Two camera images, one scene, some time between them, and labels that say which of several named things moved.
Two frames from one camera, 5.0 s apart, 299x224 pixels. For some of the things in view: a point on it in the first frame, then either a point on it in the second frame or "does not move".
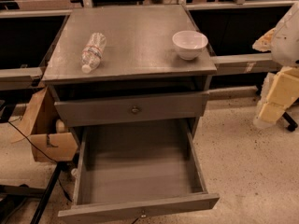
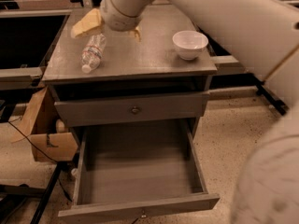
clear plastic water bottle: x=92 y=54 does not move
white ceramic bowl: x=189 y=44 does not move
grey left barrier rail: x=20 y=78 does not move
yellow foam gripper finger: x=263 y=43 to x=137 y=31
